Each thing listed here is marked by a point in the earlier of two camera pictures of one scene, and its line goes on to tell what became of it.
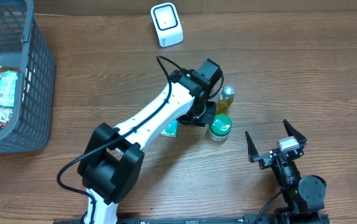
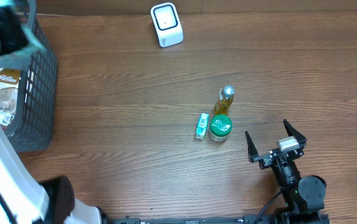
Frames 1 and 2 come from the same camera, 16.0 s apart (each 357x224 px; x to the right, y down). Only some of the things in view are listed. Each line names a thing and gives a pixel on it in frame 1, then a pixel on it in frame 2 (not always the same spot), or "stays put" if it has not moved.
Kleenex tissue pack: x=171 y=130 -> x=202 y=126
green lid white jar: x=220 y=126 stays put
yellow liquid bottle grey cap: x=225 y=98 stays put
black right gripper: x=276 y=157 stays put
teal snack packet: x=4 y=93 -> x=20 y=57
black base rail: x=288 y=219 stays put
